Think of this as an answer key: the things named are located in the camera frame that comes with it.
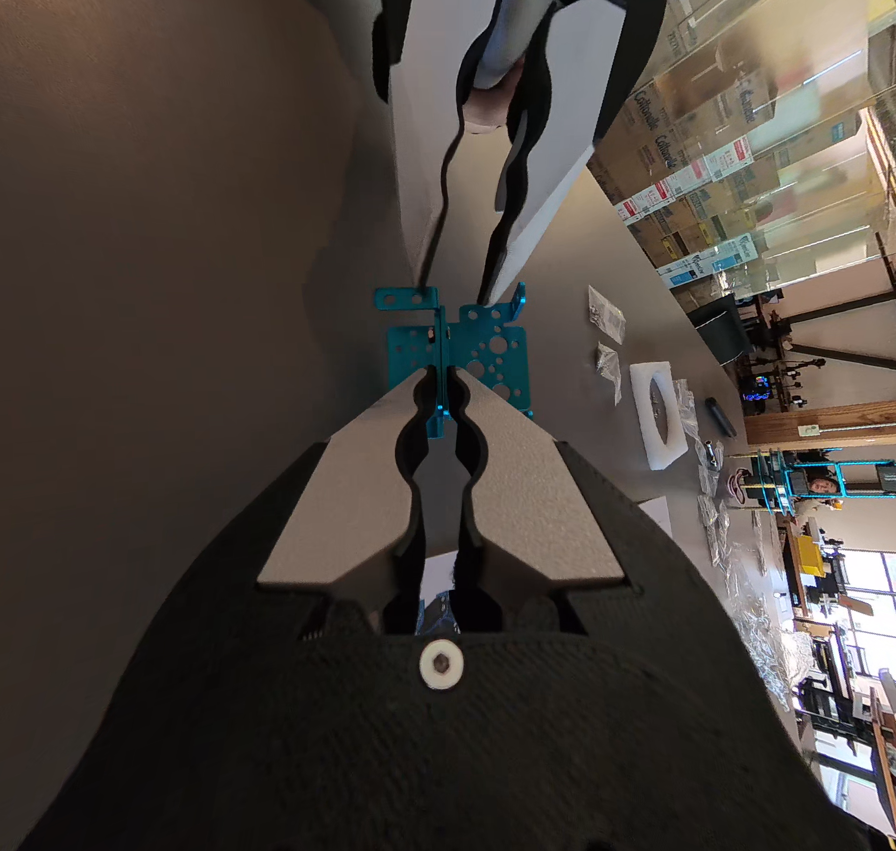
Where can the blue metal frame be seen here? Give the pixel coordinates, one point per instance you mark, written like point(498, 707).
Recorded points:
point(787, 480)

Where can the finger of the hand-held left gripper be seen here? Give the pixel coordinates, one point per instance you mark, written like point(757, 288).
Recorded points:
point(434, 95)
point(581, 95)

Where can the white foam block with hole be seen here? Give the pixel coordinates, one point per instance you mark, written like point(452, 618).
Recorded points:
point(661, 455)

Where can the pile of clear plastic bags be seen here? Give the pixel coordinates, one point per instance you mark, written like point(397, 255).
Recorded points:
point(749, 627)

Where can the person's left hand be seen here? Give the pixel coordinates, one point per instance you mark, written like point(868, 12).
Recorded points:
point(490, 109)

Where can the large paned window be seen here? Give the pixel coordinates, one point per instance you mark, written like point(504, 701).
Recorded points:
point(868, 571)

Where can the blue metal bracket assembly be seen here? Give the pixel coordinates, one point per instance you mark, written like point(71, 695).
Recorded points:
point(402, 357)

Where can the yellow box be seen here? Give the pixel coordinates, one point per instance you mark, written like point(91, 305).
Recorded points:
point(812, 557)

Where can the black office chair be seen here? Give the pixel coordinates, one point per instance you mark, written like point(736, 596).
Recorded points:
point(721, 333)

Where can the stack of cardboard boxes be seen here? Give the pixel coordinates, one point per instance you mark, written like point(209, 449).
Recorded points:
point(700, 165)

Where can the assembly instruction manual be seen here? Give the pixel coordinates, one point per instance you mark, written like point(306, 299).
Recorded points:
point(437, 578)

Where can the dark wooden trestle table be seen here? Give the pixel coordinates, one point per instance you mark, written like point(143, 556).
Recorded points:
point(773, 333)

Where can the small plastic bag of screws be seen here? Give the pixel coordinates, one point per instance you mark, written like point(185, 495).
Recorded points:
point(609, 368)
point(609, 315)

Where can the black cylindrical tool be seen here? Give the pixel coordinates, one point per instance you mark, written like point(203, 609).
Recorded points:
point(721, 417)

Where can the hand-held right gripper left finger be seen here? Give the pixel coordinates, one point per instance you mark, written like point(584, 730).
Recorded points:
point(343, 515)

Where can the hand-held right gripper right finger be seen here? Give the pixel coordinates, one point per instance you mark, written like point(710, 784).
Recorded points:
point(539, 515)

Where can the dark desk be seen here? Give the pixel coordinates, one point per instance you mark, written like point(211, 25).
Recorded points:
point(140, 375)

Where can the wooden beam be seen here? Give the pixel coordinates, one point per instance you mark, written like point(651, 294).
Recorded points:
point(826, 425)

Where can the dark device with blue lights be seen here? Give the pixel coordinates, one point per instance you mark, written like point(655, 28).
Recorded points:
point(756, 392)

